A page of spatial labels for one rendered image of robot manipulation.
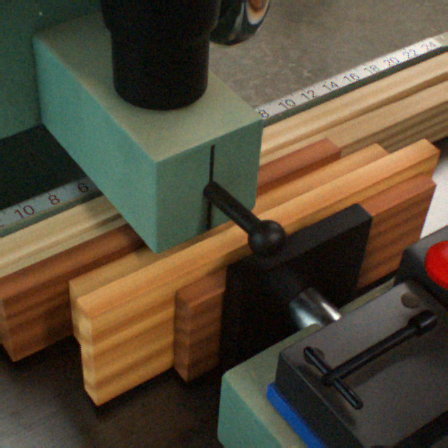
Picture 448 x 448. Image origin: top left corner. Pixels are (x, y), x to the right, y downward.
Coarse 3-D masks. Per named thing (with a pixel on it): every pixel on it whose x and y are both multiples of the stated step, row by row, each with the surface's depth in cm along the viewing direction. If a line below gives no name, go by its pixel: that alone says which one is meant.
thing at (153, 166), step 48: (48, 48) 50; (96, 48) 50; (48, 96) 52; (96, 96) 47; (96, 144) 49; (144, 144) 44; (192, 144) 44; (240, 144) 46; (144, 192) 46; (192, 192) 46; (240, 192) 49; (144, 240) 48
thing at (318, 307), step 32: (320, 224) 47; (352, 224) 47; (256, 256) 45; (288, 256) 45; (320, 256) 47; (352, 256) 49; (256, 288) 45; (288, 288) 47; (320, 288) 49; (352, 288) 52; (224, 320) 48; (256, 320) 47; (288, 320) 49; (320, 320) 47; (224, 352) 49; (256, 352) 50
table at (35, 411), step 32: (0, 352) 52; (64, 352) 52; (0, 384) 50; (32, 384) 50; (64, 384) 50; (160, 384) 51; (192, 384) 51; (0, 416) 49; (32, 416) 49; (64, 416) 49; (96, 416) 49; (128, 416) 49; (160, 416) 49; (192, 416) 49
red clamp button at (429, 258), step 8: (432, 248) 42; (440, 248) 42; (432, 256) 42; (440, 256) 42; (424, 264) 42; (432, 264) 42; (440, 264) 42; (432, 272) 42; (440, 272) 41; (440, 280) 41
